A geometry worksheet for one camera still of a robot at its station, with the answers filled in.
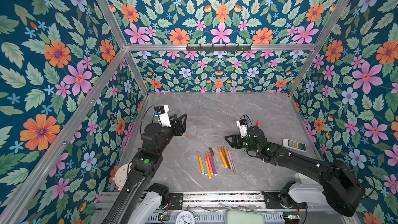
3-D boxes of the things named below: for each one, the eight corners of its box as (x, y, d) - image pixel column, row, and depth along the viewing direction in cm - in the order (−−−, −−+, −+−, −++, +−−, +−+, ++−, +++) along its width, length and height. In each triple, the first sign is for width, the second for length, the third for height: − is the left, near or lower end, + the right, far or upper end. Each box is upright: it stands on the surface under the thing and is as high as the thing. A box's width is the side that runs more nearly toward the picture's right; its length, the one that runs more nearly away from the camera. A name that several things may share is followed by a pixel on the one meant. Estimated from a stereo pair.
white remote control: (282, 145, 94) (283, 144, 93) (282, 139, 97) (283, 137, 95) (305, 152, 91) (306, 150, 90) (304, 145, 94) (306, 143, 93)
